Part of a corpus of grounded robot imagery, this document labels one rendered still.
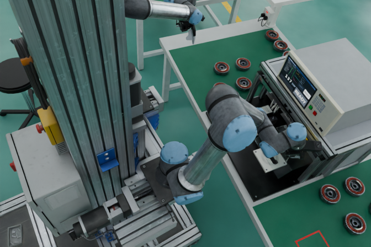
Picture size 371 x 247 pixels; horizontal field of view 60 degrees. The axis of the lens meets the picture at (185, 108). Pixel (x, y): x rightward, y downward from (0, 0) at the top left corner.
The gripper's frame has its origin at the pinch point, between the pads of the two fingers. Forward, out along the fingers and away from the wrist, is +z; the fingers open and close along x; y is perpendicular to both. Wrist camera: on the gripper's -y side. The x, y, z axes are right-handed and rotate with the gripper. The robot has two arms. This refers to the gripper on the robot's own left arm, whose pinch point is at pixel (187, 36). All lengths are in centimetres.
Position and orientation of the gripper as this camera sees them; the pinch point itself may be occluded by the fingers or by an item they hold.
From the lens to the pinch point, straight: 199.8
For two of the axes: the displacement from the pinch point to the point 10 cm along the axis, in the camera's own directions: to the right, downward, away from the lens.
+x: 5.1, 7.2, -4.7
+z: -1.0, 6.0, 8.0
